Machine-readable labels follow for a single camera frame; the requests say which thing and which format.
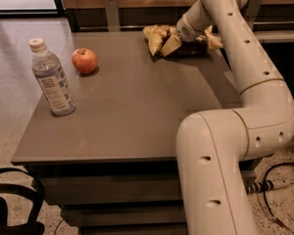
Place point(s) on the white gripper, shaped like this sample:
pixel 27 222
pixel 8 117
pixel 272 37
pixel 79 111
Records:
pixel 186 30

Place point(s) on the brown chip bag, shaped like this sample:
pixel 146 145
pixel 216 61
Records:
pixel 154 34

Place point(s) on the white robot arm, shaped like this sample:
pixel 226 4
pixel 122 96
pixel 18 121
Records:
pixel 210 145

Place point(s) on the clear plastic water bottle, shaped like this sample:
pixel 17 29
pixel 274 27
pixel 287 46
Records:
pixel 51 78

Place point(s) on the red apple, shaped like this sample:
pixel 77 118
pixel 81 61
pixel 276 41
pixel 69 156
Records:
pixel 84 60

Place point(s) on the grey drawer cabinet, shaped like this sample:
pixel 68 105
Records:
pixel 117 150

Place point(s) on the white power strip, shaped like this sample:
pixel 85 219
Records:
pixel 267 185

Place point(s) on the right metal wall bracket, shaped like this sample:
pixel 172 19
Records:
pixel 251 10

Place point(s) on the metal wall bracket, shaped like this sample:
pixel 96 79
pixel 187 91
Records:
pixel 251 10
pixel 112 15

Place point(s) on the left metal wall bracket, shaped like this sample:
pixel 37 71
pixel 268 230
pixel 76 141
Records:
pixel 112 15

